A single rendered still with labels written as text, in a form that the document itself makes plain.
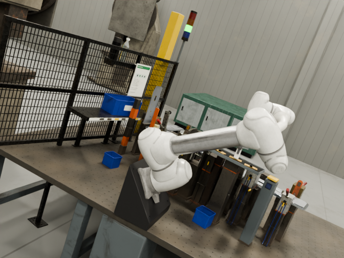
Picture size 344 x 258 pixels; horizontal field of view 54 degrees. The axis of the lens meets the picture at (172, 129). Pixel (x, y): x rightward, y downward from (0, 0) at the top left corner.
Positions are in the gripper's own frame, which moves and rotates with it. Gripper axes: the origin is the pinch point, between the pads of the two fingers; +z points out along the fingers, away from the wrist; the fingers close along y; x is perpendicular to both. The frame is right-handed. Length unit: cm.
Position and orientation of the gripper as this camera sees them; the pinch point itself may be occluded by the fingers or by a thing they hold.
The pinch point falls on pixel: (237, 153)
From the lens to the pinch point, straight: 221.1
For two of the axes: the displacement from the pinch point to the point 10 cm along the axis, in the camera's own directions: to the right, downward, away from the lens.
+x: -8.9, -3.8, 2.4
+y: 3.0, -1.3, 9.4
